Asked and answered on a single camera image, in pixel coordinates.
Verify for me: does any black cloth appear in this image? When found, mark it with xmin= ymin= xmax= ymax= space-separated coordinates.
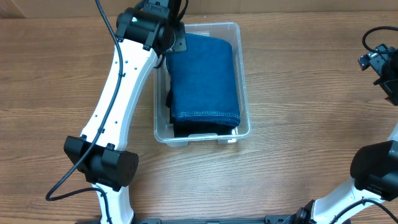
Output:
xmin=165 ymin=91 xmax=241 ymax=138

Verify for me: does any blue terry towel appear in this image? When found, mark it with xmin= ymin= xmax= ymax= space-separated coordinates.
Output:
xmin=166 ymin=34 xmax=241 ymax=128

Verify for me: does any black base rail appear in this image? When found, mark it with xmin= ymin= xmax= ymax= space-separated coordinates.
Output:
xmin=74 ymin=213 xmax=299 ymax=224

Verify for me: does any clear plastic storage container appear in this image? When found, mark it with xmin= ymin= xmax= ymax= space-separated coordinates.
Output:
xmin=154 ymin=22 xmax=251 ymax=147

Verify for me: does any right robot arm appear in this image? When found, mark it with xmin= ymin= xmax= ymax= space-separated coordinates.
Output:
xmin=284 ymin=44 xmax=397 ymax=223

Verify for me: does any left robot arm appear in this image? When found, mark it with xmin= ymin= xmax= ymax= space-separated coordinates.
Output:
xmin=64 ymin=0 xmax=187 ymax=223

